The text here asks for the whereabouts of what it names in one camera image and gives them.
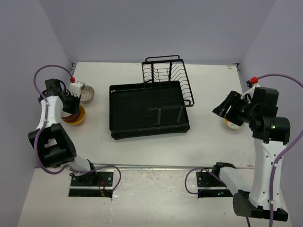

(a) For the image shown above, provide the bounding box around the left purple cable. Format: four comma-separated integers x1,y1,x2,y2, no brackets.
33,64,122,192

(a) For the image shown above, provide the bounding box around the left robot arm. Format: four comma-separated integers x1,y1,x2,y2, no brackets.
28,79,98,186

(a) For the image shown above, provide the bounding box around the black drip tray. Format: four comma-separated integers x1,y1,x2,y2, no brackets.
109,83,190,140

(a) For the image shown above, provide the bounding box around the yellow bowl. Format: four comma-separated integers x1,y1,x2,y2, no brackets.
65,105,86,126

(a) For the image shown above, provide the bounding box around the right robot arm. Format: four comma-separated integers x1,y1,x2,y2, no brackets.
211,86,290,222

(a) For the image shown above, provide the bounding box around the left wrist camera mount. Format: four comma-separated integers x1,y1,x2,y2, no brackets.
68,81,85,98

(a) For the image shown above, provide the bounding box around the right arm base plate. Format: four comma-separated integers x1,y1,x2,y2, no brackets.
184,165,233,198

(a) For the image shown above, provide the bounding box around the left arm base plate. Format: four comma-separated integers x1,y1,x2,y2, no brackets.
68,171,114,198

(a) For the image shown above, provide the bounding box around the black wire dish rack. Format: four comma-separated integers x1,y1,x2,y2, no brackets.
142,55,195,124

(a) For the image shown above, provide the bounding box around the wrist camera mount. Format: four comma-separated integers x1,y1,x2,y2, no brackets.
68,81,85,98
241,80,259,101

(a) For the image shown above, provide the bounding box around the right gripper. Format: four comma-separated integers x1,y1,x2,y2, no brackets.
214,90,259,126

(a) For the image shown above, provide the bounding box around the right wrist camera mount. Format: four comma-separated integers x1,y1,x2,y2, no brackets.
241,80,259,101

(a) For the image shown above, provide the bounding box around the white floral bowl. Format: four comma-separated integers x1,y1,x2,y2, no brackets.
224,119,247,131

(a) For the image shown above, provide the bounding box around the red bowl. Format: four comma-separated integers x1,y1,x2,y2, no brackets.
61,113,80,122

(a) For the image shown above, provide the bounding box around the brown patterned white bowl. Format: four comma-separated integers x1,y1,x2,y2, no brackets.
80,85,95,104

